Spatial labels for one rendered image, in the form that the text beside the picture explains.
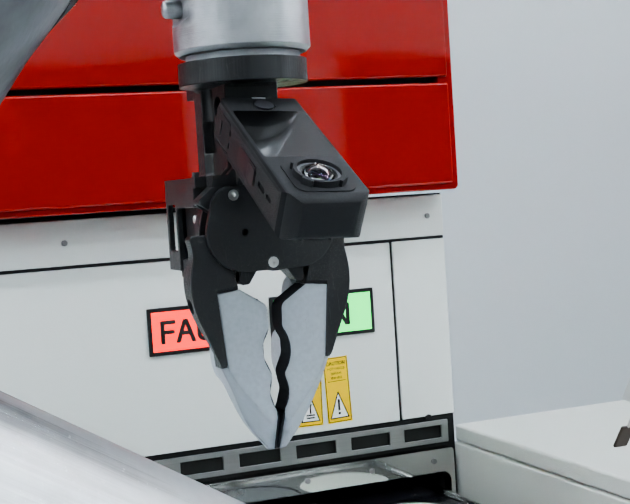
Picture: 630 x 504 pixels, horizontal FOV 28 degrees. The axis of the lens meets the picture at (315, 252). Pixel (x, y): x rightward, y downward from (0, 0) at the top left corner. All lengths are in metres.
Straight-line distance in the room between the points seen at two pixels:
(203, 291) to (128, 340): 0.60
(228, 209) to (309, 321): 0.08
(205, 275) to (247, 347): 0.05
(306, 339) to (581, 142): 2.61
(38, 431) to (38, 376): 0.90
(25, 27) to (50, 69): 0.94
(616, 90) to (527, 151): 0.31
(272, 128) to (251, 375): 0.13
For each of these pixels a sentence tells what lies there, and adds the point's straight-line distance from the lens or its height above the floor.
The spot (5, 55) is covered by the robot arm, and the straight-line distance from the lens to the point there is 0.26.
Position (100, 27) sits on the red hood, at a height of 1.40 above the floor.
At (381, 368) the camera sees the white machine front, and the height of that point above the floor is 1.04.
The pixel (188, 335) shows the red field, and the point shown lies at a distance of 1.27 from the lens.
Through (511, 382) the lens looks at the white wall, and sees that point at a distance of 3.18.
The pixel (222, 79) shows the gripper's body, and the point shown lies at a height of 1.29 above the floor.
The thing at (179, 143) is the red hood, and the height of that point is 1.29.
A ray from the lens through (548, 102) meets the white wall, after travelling 3.22.
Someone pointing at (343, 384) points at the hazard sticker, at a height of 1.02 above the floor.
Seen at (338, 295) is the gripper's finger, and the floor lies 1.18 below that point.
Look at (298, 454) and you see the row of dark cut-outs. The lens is 1.34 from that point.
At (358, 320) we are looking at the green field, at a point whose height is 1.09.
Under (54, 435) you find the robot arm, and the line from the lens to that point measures 0.35.
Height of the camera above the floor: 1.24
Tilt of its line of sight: 3 degrees down
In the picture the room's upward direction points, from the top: 4 degrees counter-clockwise
